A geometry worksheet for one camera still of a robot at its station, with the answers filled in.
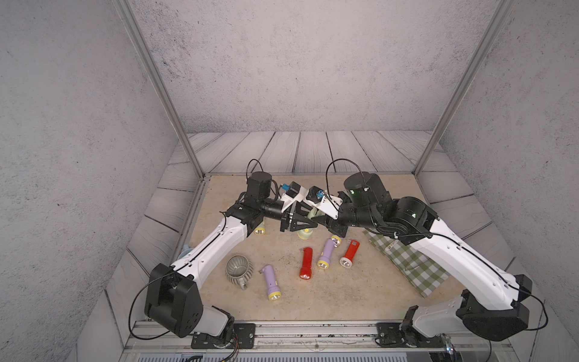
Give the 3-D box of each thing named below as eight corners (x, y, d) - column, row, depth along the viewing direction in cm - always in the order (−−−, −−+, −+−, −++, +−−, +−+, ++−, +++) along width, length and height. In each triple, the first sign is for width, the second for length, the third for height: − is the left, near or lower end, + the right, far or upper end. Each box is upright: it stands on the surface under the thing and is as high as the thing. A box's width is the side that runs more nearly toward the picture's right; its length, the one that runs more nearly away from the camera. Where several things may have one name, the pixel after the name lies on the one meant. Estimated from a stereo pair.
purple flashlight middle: (316, 266, 90) (317, 263, 88) (326, 240, 97) (327, 237, 95) (327, 270, 89) (327, 267, 87) (336, 244, 96) (337, 240, 94)
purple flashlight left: (269, 303, 82) (268, 300, 79) (262, 270, 90) (261, 266, 87) (282, 298, 83) (282, 295, 80) (274, 266, 91) (273, 262, 88)
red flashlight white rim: (338, 264, 91) (339, 261, 88) (350, 241, 97) (351, 238, 95) (348, 270, 89) (350, 266, 87) (360, 246, 96) (361, 243, 93)
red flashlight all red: (299, 278, 87) (299, 276, 85) (303, 248, 95) (303, 246, 93) (311, 280, 87) (311, 278, 85) (313, 249, 95) (314, 247, 93)
